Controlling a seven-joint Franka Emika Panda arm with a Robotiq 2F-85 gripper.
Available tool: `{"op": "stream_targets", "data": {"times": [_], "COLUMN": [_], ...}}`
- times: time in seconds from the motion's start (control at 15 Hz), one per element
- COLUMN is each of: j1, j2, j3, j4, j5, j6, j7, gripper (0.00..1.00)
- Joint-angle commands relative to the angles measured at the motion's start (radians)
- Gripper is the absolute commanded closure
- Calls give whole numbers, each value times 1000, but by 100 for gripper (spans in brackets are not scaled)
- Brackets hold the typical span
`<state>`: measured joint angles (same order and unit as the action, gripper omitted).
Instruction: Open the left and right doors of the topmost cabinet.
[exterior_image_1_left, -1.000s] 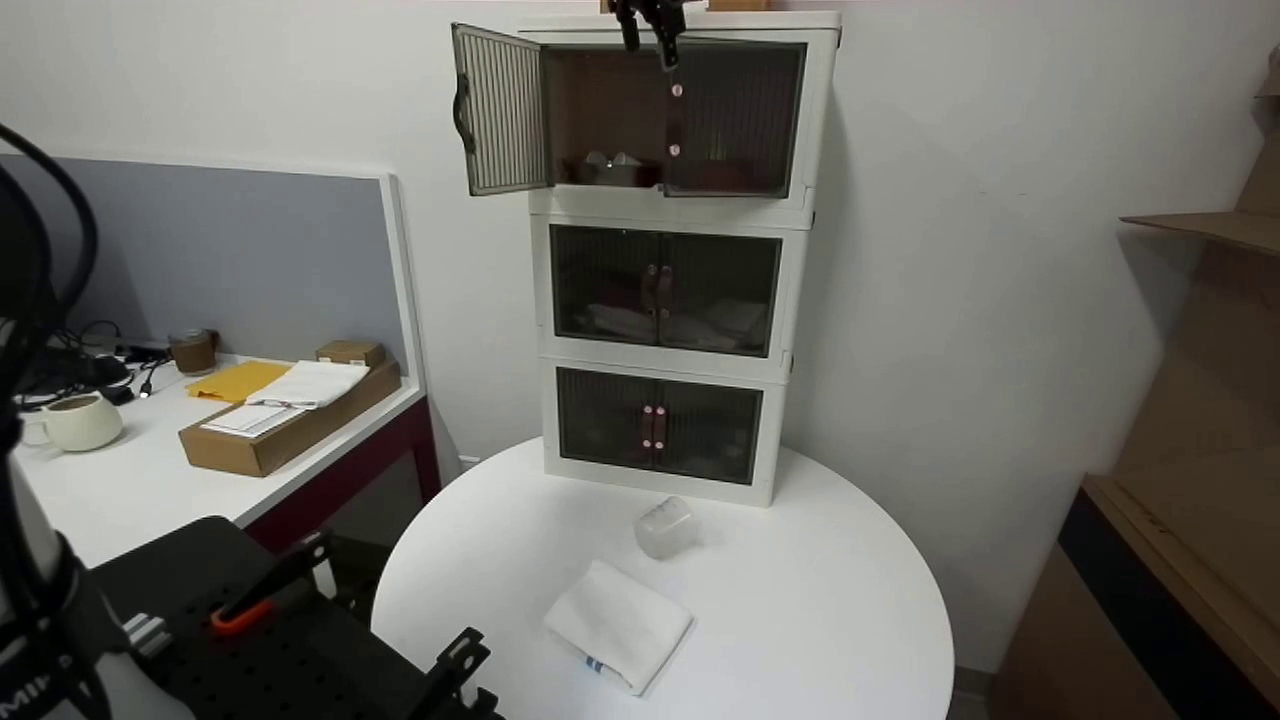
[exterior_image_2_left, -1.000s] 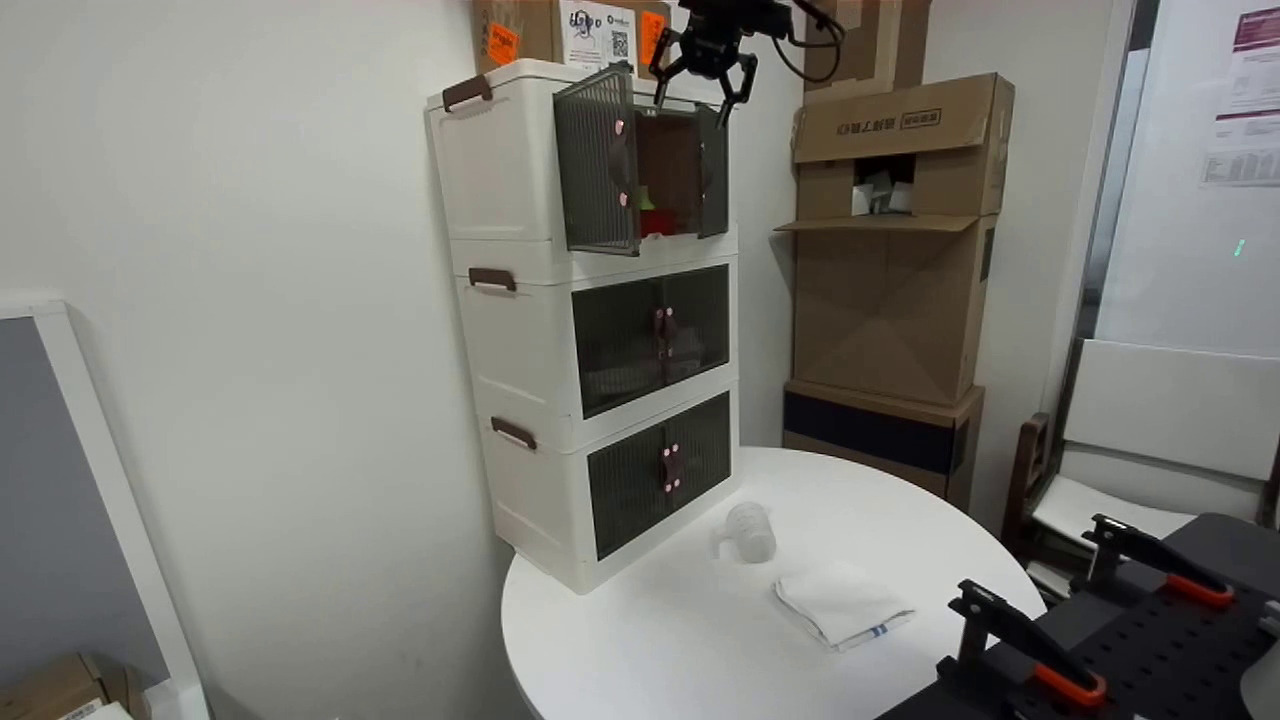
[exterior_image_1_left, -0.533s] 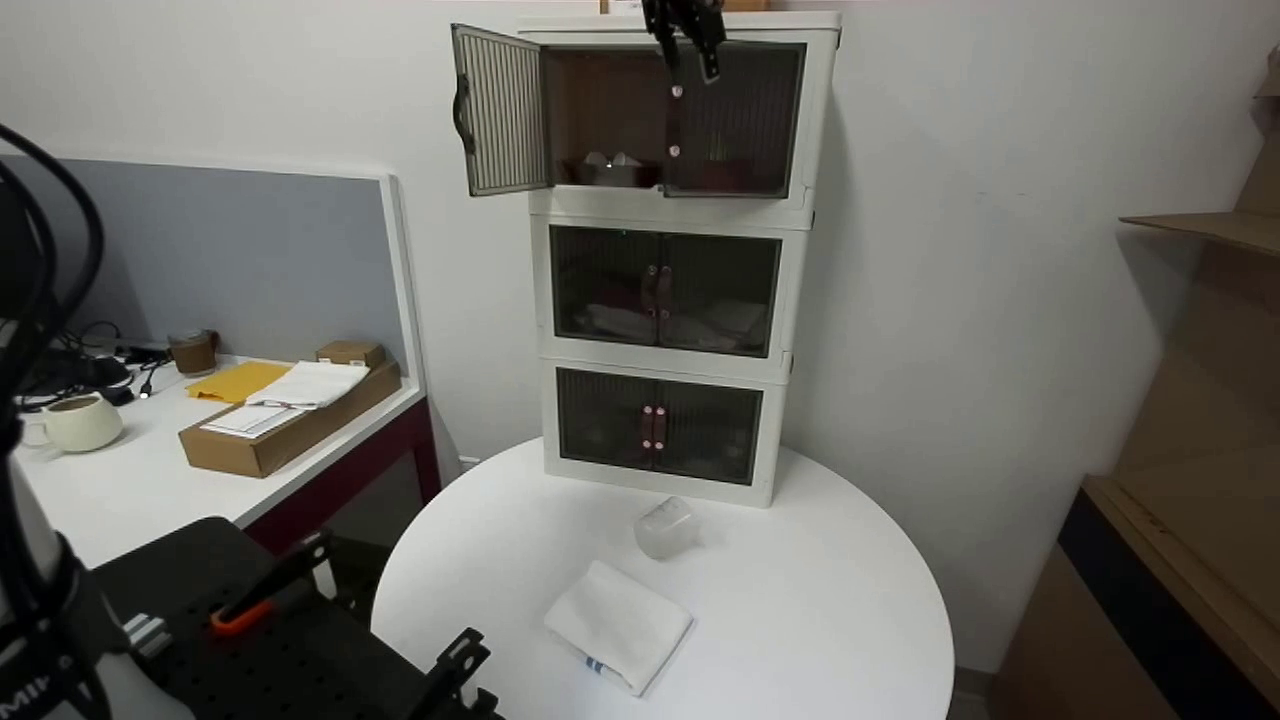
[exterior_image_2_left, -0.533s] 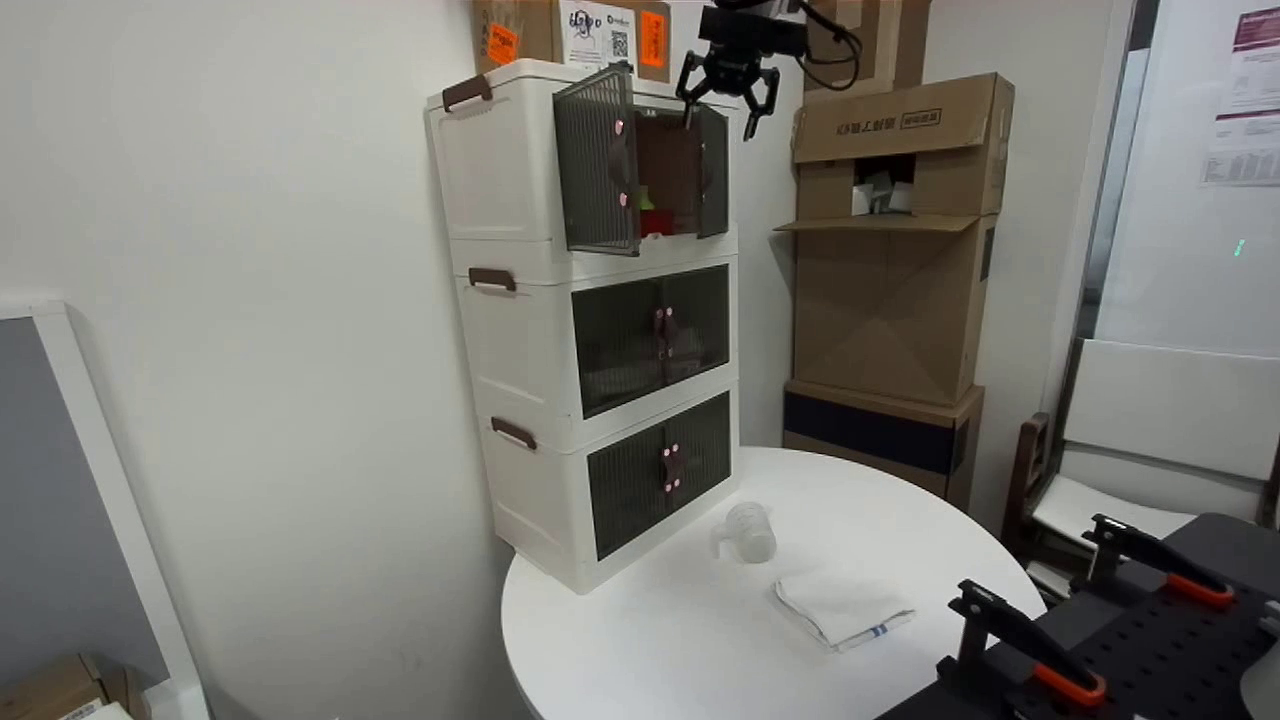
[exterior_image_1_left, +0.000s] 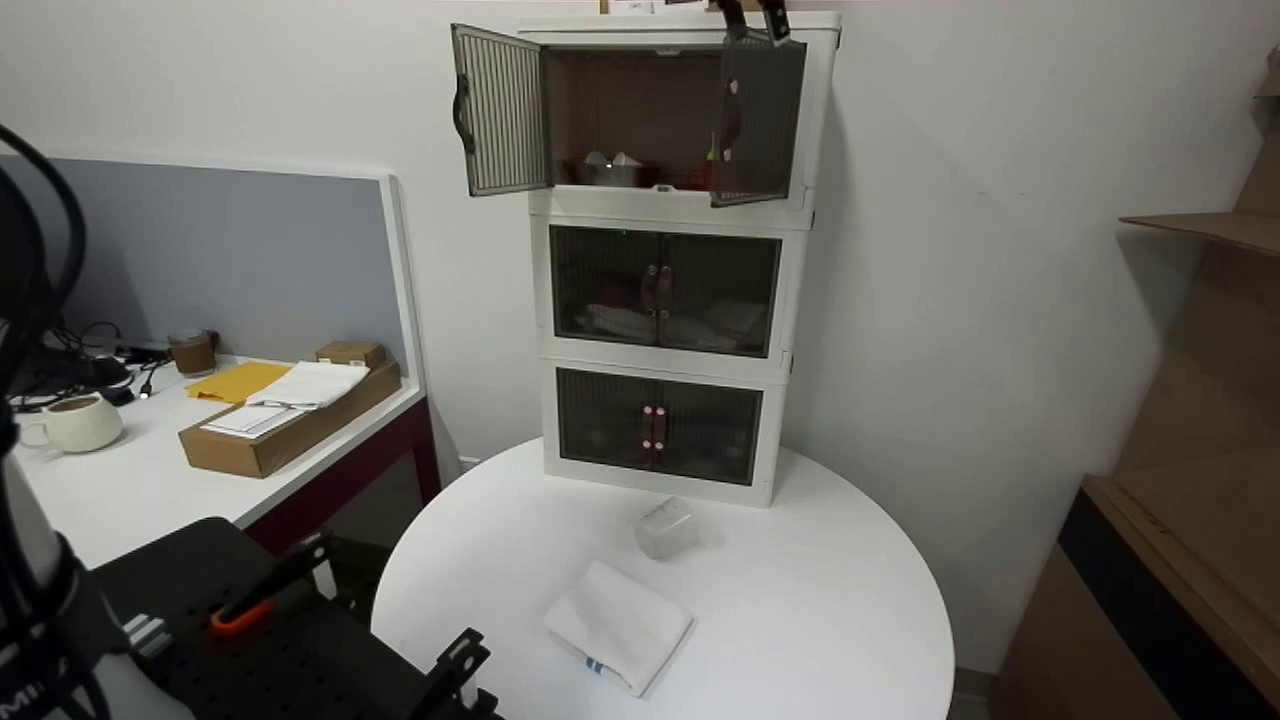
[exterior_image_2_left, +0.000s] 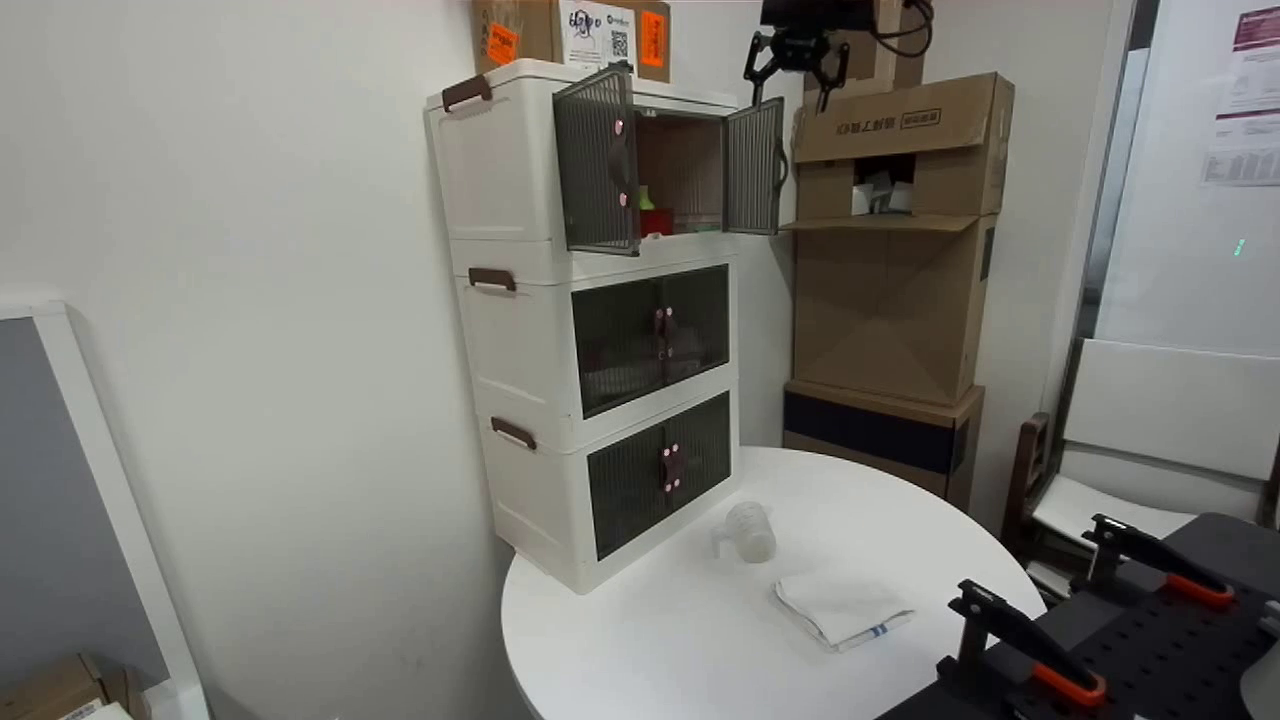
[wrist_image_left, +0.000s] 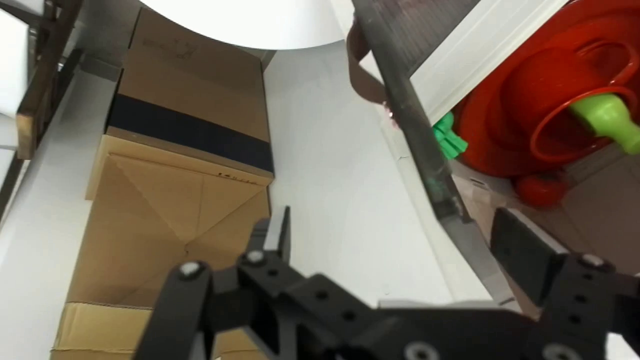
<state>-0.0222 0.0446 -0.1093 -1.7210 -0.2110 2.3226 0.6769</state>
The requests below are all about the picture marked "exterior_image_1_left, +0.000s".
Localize smoked ribbed cabinet door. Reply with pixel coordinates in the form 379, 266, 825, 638
555, 367, 655, 473
449, 21, 553, 206
649, 376, 769, 488
707, 36, 810, 212
655, 233, 784, 362
548, 225, 665, 353

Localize white three-tier storage cabinet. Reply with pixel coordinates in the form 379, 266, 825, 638
515, 9, 848, 511

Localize open flat cardboard box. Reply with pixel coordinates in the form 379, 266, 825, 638
174, 353, 405, 481

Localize metal bowl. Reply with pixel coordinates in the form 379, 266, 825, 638
574, 147, 651, 191

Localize small cardboard box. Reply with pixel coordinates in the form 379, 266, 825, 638
313, 337, 391, 371

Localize clear plastic cup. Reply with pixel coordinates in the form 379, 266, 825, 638
633, 494, 707, 565

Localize white paper stack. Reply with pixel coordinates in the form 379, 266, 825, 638
204, 358, 377, 435

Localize white folded cloth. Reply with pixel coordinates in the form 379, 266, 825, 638
541, 558, 694, 702

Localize yellow envelope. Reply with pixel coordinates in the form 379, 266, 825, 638
184, 358, 292, 407

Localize cardboard box with black band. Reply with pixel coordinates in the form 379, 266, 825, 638
988, 477, 1280, 720

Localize white ceramic mug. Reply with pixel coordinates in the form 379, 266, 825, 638
27, 387, 126, 455

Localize grey partition with white frame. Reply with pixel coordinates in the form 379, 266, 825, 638
0, 147, 432, 401

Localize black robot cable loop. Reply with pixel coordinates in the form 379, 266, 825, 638
0, 119, 91, 432

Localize black desk cables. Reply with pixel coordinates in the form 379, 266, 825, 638
25, 329, 172, 407

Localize white desk with maroon frame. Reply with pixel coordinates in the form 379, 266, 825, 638
15, 353, 443, 571

